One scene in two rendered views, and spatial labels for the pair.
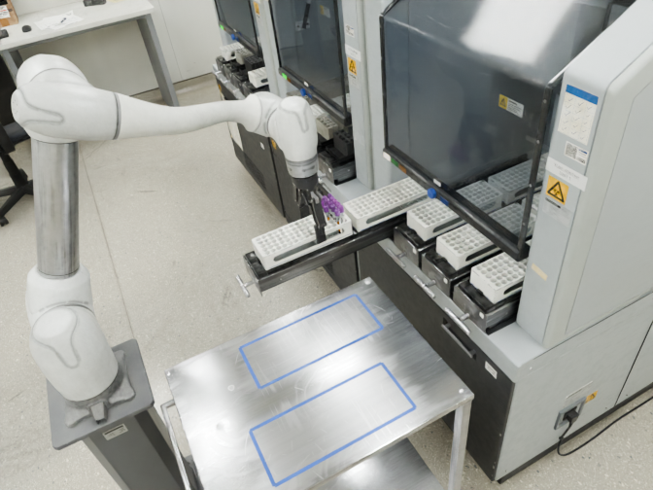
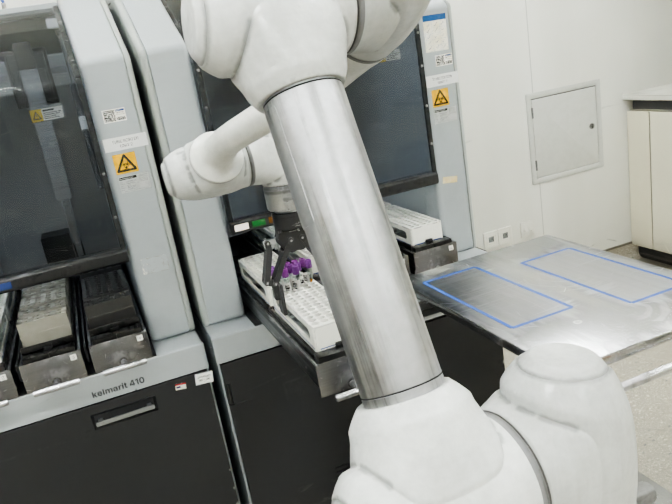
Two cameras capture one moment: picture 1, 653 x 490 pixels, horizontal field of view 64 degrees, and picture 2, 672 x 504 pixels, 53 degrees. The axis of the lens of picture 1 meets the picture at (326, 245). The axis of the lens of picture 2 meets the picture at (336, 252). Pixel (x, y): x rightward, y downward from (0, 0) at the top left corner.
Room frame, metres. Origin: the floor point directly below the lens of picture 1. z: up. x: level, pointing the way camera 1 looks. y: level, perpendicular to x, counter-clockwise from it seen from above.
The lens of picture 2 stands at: (1.11, 1.44, 1.37)
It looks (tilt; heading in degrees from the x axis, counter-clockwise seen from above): 17 degrees down; 273
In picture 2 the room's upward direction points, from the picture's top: 10 degrees counter-clockwise
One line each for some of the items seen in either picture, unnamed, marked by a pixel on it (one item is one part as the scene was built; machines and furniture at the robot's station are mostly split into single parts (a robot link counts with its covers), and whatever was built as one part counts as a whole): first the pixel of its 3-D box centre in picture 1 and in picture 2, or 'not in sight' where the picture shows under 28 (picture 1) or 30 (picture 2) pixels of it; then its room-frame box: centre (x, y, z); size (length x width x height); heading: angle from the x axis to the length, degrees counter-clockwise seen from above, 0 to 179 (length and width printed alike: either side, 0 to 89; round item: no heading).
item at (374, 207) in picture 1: (390, 202); (271, 278); (1.36, -0.22, 0.83); 0.30 x 0.10 x 0.06; 112
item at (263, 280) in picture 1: (343, 235); (297, 318); (1.29, -0.06, 0.78); 0.73 x 0.14 x 0.09; 112
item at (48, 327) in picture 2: (324, 129); (44, 328); (1.89, -0.06, 0.85); 0.12 x 0.02 x 0.06; 23
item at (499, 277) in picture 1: (525, 265); (403, 226); (0.99, -0.53, 0.83); 0.30 x 0.10 x 0.06; 112
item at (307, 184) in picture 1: (305, 185); (292, 229); (1.26, 0.03, 1.02); 0.08 x 0.07 x 0.09; 22
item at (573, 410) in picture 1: (571, 415); not in sight; (0.84, -0.70, 0.29); 0.11 x 0.03 x 0.10; 112
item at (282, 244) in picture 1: (302, 237); (313, 312); (1.24, 0.07, 0.84); 0.30 x 0.10 x 0.06; 112
